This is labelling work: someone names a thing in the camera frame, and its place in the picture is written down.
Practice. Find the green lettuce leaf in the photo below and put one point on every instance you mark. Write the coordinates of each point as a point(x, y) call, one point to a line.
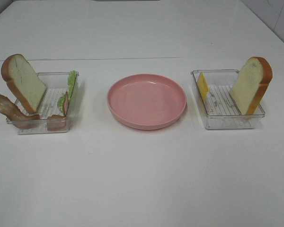
point(71, 82)

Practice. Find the short bacon strip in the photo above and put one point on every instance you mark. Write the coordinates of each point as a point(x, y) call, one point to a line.
point(57, 122)

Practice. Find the bread slice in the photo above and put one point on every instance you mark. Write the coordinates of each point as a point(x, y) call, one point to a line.
point(251, 84)
point(23, 82)

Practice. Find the long bacon strip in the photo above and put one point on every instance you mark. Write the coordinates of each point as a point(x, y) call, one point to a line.
point(13, 113)

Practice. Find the pink round plate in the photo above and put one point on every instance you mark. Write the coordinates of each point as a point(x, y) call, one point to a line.
point(146, 101)

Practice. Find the yellow cheese slice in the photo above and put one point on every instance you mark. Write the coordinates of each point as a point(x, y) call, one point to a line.
point(202, 86)

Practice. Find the right clear plastic tray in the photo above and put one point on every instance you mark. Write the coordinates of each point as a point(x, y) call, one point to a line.
point(218, 111)

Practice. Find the clear plastic tray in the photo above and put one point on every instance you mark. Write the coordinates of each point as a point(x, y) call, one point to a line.
point(218, 111)
point(56, 83)

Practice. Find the left clear plastic tray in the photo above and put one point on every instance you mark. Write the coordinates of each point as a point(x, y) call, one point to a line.
point(56, 83)

